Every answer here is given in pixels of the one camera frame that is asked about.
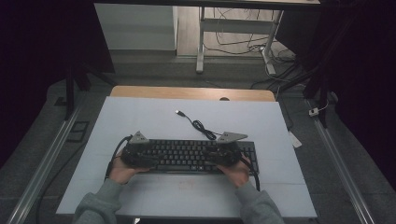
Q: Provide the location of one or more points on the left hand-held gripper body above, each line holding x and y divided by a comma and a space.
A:
137, 157

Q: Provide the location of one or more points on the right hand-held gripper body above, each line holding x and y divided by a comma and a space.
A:
227, 155

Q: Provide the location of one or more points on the black keyboard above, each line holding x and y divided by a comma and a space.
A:
186, 155

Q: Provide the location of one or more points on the person's right hand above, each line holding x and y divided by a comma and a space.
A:
236, 175

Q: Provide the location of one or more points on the person's left hand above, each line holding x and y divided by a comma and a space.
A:
121, 174

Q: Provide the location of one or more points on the white board sheet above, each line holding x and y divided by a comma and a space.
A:
140, 118

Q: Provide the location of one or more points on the dark table grommet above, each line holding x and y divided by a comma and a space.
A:
224, 99

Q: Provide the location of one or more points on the black floor plate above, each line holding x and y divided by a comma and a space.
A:
77, 131

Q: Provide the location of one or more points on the white paper tag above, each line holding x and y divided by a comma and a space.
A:
295, 140

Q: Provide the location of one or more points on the black metal stand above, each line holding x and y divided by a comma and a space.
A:
323, 105
70, 93

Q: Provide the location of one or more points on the small white adapter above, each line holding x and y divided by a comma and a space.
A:
313, 112

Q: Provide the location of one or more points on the white-legged desk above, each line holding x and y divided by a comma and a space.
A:
232, 25

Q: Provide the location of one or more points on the white cabinet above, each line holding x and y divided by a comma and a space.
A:
137, 28

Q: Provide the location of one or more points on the dark curtain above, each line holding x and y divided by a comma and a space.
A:
358, 77
37, 62

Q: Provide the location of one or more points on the aluminium floor rail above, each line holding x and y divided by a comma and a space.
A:
342, 169
43, 169

